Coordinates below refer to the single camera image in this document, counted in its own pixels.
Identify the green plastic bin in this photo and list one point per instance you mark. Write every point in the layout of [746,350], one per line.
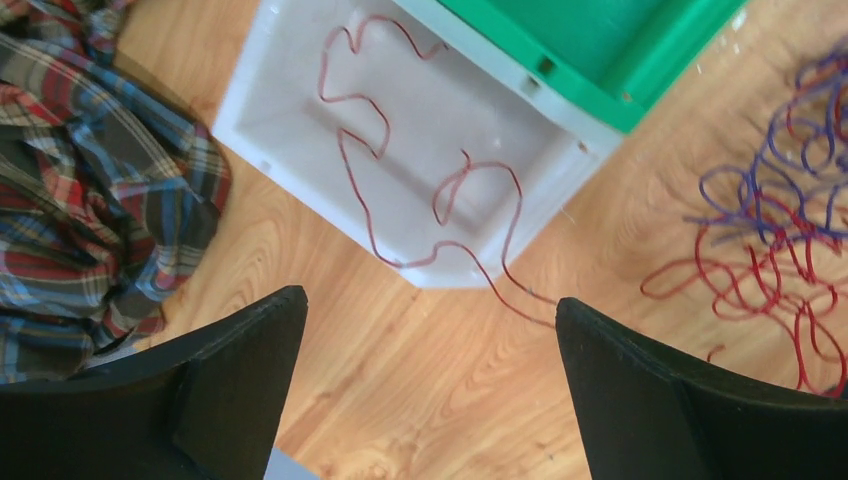
[614,59]

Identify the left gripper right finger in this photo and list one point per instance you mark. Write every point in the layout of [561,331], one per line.
[646,410]

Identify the plaid cloth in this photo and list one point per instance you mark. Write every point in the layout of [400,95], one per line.
[109,197]

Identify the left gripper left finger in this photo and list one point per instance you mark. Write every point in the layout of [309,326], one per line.
[204,405]

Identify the white plastic bin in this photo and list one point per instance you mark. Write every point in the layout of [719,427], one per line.
[408,132]

